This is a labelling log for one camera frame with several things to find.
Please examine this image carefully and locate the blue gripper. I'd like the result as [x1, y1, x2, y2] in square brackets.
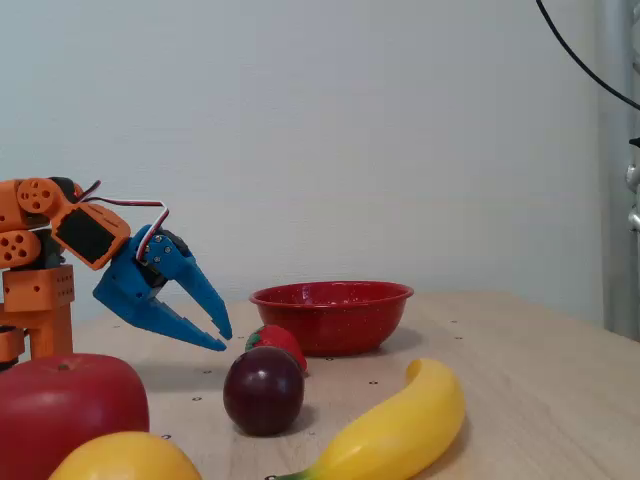
[92, 224, 234, 353]

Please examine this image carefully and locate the dark purple plum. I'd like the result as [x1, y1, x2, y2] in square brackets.
[222, 345, 305, 437]

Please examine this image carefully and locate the orange robot base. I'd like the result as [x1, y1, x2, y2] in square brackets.
[0, 263, 77, 372]

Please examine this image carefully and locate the red speckled bowl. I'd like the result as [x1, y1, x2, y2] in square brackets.
[248, 280, 415, 358]

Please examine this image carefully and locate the red toy strawberry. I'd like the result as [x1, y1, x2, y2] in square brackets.
[244, 324, 309, 374]

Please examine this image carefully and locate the red toy apple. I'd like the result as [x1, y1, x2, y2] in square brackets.
[0, 353, 151, 480]

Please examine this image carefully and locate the yellow orange round fruit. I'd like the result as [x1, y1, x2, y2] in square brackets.
[47, 431, 204, 480]

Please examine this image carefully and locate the yellow toy banana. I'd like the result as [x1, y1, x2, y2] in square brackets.
[277, 357, 466, 480]

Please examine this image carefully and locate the grey metal pole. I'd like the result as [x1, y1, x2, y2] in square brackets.
[597, 0, 640, 344]

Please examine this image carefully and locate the silver metal clamp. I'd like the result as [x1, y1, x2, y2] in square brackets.
[624, 162, 640, 232]

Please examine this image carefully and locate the white red black servo cable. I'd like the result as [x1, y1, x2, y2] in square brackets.
[74, 179, 171, 262]

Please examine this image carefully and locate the thin black cable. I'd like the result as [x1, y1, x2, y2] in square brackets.
[535, 0, 640, 111]

